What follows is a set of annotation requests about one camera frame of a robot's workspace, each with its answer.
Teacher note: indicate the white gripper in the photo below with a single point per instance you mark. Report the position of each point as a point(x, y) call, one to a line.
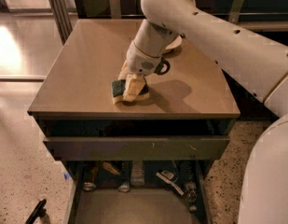
point(140, 62)

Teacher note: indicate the green and yellow sponge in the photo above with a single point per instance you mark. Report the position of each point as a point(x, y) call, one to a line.
point(118, 88)

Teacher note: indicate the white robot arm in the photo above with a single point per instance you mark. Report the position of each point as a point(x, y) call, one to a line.
point(259, 64)

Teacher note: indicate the grey drawer cabinet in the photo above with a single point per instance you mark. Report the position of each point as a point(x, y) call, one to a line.
point(186, 114)

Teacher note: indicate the grey top drawer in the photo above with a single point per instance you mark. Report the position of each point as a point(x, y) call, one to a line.
point(137, 148)

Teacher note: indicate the pale sponge in drawer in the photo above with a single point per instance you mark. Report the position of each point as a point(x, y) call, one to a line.
point(137, 174)

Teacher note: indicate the silver can middle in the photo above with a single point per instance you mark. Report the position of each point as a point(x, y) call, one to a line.
point(124, 180)

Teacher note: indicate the silver can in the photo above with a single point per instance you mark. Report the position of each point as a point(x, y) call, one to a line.
point(124, 180)
point(89, 176)

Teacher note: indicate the open middle drawer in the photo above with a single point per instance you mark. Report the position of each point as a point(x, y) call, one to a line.
point(140, 206)

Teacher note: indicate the white bowl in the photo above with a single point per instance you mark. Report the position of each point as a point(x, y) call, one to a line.
point(173, 45)

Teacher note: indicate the brown snack bag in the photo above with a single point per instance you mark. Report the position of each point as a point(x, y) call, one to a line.
point(108, 166)

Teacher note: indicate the silver can left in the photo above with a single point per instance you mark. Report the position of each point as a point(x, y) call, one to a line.
point(89, 176)

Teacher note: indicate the white snack wrapper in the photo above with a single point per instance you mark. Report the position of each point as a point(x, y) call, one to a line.
point(170, 179)

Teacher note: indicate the clear plastic bottle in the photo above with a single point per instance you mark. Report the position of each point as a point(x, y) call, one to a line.
point(190, 188)

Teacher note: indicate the black object on floor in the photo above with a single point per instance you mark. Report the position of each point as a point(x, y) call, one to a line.
point(39, 211)

